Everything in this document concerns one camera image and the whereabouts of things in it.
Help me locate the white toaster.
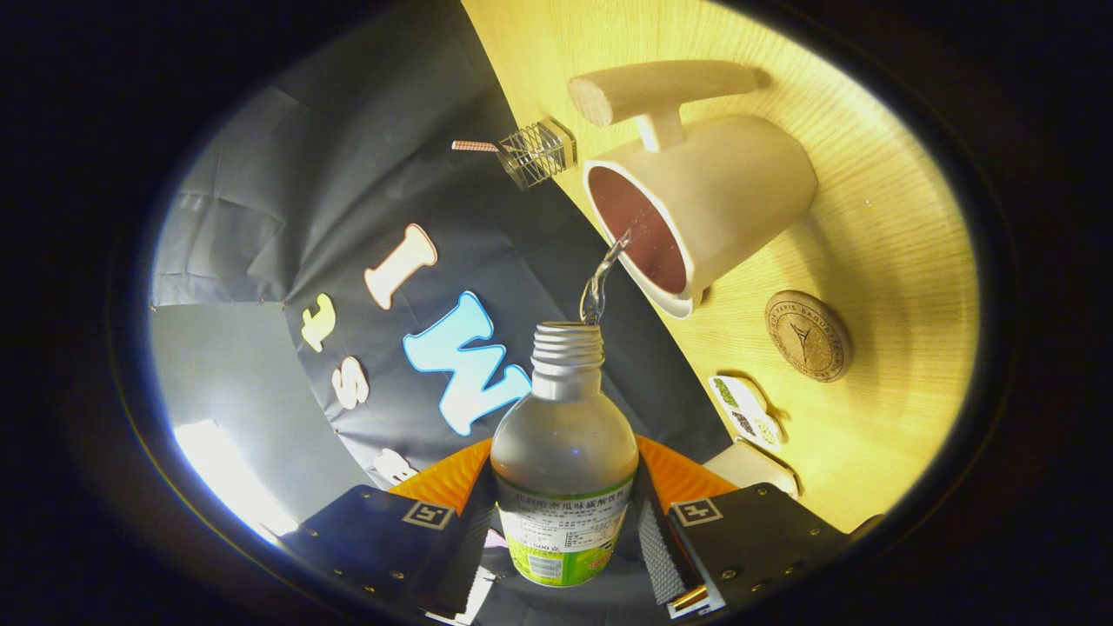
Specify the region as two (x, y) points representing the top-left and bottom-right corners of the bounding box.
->
(703, 437), (799, 499)

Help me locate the small white condiment dish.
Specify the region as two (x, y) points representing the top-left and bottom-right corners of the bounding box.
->
(709, 375), (785, 453)

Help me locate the silver bottle with green label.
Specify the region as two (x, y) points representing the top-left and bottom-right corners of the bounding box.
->
(490, 321), (640, 588)

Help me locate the wire mesh holder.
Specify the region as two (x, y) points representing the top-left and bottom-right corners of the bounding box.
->
(497, 119), (578, 191)

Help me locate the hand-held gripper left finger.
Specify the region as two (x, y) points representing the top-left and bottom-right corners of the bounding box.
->
(278, 437), (498, 623)

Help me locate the clear juice stream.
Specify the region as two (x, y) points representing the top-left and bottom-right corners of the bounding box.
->
(580, 230), (632, 326)

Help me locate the cream cup with wooden handle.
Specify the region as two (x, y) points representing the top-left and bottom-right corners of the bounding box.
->
(568, 59), (819, 320)

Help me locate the round cork coaster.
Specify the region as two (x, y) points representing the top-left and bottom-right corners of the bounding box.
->
(765, 290), (853, 383)

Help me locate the light wooden table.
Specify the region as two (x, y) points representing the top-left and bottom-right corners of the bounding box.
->
(461, 0), (982, 533)

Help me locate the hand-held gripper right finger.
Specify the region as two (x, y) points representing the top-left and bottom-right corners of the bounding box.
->
(632, 435), (883, 620)

